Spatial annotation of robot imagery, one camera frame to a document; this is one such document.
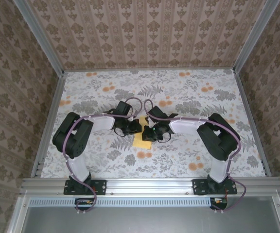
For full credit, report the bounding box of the floral patterned table cover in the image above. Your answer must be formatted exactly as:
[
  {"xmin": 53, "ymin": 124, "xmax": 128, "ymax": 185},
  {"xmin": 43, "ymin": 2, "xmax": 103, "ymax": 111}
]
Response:
[{"xmin": 41, "ymin": 69, "xmax": 267, "ymax": 179}]

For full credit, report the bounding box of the aluminium side rail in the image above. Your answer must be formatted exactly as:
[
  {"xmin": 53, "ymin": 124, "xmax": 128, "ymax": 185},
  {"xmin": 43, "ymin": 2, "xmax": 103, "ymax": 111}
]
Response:
[
  {"xmin": 232, "ymin": 69, "xmax": 274, "ymax": 177},
  {"xmin": 31, "ymin": 71, "xmax": 67, "ymax": 178}
]

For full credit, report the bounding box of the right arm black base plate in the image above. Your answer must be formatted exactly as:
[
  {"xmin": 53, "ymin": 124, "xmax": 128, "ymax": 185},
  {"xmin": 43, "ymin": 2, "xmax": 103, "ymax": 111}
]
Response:
[{"xmin": 192, "ymin": 179, "xmax": 238, "ymax": 196}]

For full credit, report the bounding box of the grey metal sheet panel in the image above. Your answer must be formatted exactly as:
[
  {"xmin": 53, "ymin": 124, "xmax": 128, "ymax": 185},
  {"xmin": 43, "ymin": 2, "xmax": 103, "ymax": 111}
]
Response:
[{"xmin": 20, "ymin": 206, "xmax": 280, "ymax": 233}]

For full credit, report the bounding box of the grey slotted cable duct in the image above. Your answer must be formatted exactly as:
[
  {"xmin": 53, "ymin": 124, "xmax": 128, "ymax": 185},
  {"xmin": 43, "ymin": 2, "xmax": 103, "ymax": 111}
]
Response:
[{"xmin": 29, "ymin": 197, "xmax": 228, "ymax": 207}]

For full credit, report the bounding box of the wide aluminium base rail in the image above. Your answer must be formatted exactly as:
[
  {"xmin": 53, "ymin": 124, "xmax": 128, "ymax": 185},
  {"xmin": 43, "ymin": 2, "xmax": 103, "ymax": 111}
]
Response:
[{"xmin": 19, "ymin": 177, "xmax": 280, "ymax": 196}]

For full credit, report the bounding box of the yellow cloth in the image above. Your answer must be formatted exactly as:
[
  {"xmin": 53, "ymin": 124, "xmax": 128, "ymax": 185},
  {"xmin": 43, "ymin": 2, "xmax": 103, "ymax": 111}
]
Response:
[{"xmin": 132, "ymin": 116, "xmax": 153, "ymax": 149}]

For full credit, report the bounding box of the aluminium corner post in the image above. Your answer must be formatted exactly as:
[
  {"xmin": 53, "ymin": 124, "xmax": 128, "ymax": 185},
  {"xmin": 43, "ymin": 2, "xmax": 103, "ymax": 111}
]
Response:
[
  {"xmin": 232, "ymin": 0, "xmax": 280, "ymax": 73},
  {"xmin": 15, "ymin": 0, "xmax": 66, "ymax": 76}
]

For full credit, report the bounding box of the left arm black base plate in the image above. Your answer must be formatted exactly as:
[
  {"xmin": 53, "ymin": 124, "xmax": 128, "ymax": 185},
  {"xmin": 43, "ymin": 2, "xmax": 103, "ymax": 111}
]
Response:
[{"xmin": 64, "ymin": 179, "xmax": 107, "ymax": 196}]

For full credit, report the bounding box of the small black controller board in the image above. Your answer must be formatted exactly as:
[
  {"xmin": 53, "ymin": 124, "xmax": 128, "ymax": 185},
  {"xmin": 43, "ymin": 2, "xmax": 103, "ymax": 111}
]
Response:
[
  {"xmin": 209, "ymin": 197, "xmax": 228, "ymax": 210},
  {"xmin": 74, "ymin": 198, "xmax": 95, "ymax": 211}
]

